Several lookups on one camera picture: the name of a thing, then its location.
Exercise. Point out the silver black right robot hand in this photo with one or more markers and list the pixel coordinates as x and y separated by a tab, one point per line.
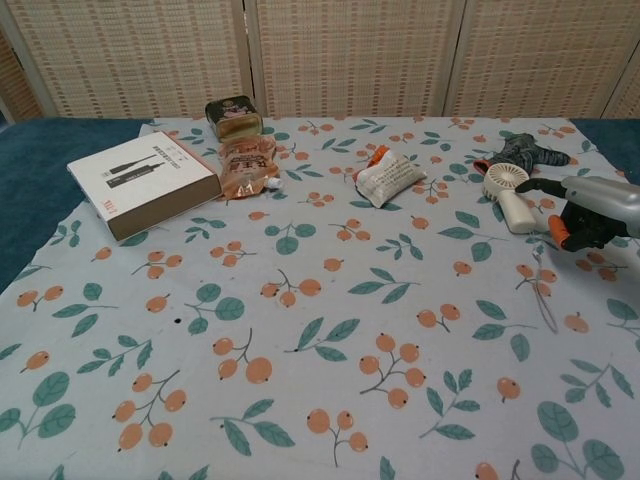
595	210

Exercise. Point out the white handheld fan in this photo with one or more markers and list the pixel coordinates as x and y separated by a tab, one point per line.
507	197

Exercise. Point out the striped dark sock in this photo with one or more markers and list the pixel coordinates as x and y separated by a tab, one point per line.
525	150

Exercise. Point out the white orange snack packet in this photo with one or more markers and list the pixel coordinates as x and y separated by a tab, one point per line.
390	177

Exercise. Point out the floral fruit print tablecloth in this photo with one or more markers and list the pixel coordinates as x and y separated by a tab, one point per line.
320	310

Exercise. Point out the woven bamboo folding screen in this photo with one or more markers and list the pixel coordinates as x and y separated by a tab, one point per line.
320	57

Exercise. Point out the transparent red sauce pouch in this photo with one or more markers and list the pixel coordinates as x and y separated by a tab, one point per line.
247	167

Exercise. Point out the dark green tin can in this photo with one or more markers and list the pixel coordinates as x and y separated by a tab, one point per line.
233	117

